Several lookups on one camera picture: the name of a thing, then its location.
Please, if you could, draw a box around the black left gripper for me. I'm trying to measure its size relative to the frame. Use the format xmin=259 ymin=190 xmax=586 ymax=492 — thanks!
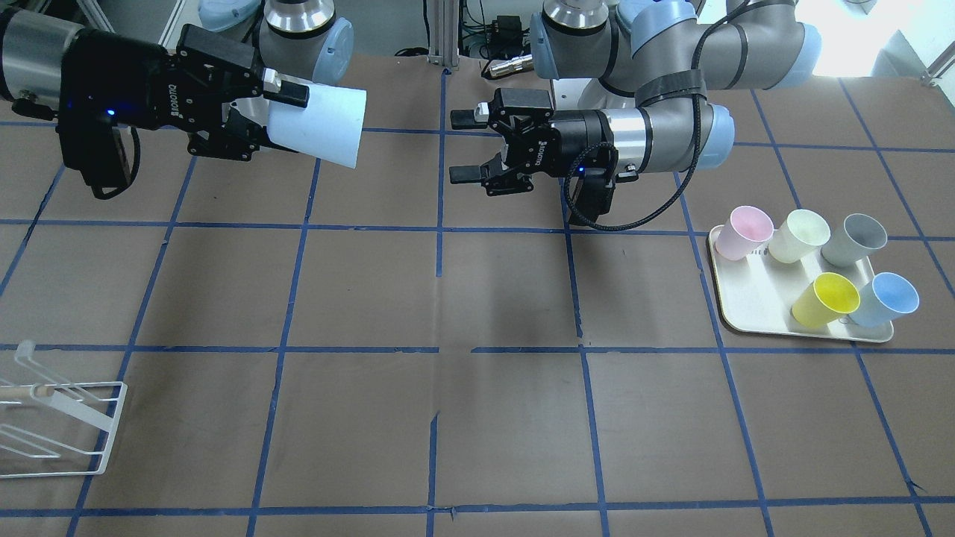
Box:
xmin=449 ymin=88 xmax=619 ymax=196

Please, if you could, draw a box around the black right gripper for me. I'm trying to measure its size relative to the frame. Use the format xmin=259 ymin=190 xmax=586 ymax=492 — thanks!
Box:
xmin=58 ymin=24 xmax=310 ymax=160

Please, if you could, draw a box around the light blue plastic cup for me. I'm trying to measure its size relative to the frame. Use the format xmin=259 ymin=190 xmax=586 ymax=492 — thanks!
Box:
xmin=266 ymin=83 xmax=367 ymax=168

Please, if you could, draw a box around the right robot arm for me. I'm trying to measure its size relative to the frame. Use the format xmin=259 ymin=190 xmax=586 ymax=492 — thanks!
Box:
xmin=2 ymin=1 xmax=367 ymax=183

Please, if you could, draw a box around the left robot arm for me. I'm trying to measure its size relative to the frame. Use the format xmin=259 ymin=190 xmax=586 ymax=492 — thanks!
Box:
xmin=449 ymin=1 xmax=821 ymax=203

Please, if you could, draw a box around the pink plastic cup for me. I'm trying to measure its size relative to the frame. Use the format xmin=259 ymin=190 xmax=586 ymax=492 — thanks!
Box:
xmin=714 ymin=205 xmax=775 ymax=261

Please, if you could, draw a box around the pale green plastic cup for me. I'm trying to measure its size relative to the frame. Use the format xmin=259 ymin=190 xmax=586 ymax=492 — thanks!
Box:
xmin=767 ymin=210 xmax=831 ymax=264

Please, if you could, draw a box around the yellow plastic cup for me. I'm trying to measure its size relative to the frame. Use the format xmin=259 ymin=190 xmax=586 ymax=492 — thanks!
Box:
xmin=791 ymin=272 xmax=862 ymax=329

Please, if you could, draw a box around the grey plastic cup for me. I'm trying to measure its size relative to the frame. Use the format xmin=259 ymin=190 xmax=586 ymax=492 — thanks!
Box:
xmin=821 ymin=213 xmax=888 ymax=266

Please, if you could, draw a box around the blue plastic cup on tray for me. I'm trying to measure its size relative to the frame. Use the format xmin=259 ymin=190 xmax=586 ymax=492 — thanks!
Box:
xmin=849 ymin=272 xmax=921 ymax=327

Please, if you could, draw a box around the cream plastic tray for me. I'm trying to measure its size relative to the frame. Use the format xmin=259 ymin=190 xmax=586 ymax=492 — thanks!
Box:
xmin=707 ymin=225 xmax=895 ymax=343

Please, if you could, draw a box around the black cables bundle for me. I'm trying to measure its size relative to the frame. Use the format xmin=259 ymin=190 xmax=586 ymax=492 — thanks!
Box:
xmin=395 ymin=0 xmax=538 ymax=60

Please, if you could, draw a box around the aluminium frame post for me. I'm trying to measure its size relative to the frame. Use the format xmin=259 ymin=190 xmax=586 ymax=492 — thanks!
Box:
xmin=424 ymin=1 xmax=463 ymax=72

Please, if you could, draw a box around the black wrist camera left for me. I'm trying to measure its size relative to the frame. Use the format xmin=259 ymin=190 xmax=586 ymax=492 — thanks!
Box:
xmin=562 ymin=142 xmax=639 ymax=232

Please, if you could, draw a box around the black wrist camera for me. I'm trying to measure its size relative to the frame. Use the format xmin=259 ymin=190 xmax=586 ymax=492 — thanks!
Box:
xmin=57 ymin=120 xmax=141 ymax=201
xmin=562 ymin=142 xmax=639 ymax=232

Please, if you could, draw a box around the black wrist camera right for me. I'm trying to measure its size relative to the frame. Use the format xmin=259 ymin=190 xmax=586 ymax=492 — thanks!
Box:
xmin=57 ymin=120 xmax=141 ymax=201

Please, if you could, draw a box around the white wire cup rack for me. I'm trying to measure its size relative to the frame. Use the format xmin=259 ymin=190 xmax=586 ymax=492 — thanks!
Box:
xmin=1 ymin=339 xmax=128 ymax=480

